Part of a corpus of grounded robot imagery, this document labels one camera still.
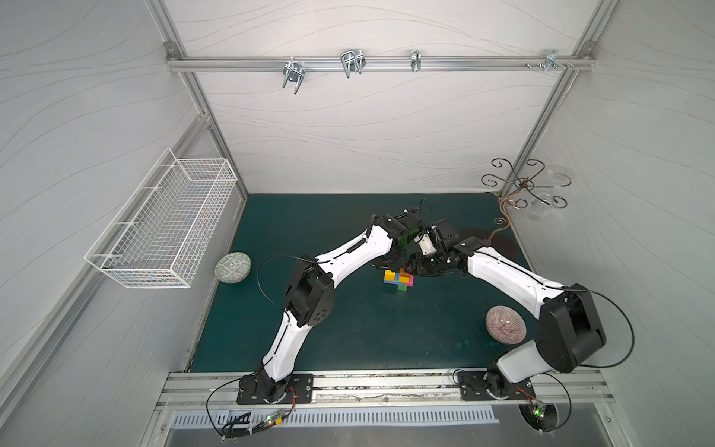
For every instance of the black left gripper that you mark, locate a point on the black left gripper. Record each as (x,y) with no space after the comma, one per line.
(395,261)

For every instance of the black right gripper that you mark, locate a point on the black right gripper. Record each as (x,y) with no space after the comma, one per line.
(431,264)

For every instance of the blue lego brick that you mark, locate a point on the blue lego brick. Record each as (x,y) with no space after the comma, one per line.
(391,283)

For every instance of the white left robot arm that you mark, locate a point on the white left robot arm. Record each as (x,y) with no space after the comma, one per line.
(387,243)

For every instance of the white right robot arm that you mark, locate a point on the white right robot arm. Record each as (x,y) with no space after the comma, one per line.
(569,329)

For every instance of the dark oval stand base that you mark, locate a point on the dark oval stand base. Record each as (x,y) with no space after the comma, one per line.
(504,245)

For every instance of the green mat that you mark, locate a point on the green mat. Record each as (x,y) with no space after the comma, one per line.
(437,323)

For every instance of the copper curled hook stand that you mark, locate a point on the copper curled hook stand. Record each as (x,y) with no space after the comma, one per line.
(517,191)

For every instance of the pink patterned round bowl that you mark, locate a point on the pink patterned round bowl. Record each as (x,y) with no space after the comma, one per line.
(505,325)

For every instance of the green patterned round bowl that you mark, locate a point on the green patterned round bowl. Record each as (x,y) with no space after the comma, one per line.
(233,268)

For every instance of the metal U-bolt clamp middle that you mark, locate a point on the metal U-bolt clamp middle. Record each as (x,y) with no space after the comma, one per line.
(353,61)

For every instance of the metal u-bolt clamp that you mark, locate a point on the metal u-bolt clamp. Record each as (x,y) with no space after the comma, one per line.
(353,61)
(293,73)

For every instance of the metal U-bolt clamp left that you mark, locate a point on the metal U-bolt clamp left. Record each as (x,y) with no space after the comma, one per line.
(293,73)

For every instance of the metal clamp right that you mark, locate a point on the metal clamp right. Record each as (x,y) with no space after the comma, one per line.
(551,63)

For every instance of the aluminium top crossbar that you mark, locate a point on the aluminium top crossbar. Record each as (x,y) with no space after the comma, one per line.
(374,64)

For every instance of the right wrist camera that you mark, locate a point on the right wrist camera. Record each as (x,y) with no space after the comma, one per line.
(426,245)

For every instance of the white slotted cable duct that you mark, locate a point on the white slotted cable duct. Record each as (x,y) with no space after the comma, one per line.
(429,416)

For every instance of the small metal bracket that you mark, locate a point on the small metal bracket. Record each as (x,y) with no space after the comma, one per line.
(416,61)

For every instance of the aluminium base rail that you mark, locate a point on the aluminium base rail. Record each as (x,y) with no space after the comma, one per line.
(411,387)

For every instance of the white wire basket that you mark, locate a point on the white wire basket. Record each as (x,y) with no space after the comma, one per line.
(160,235)

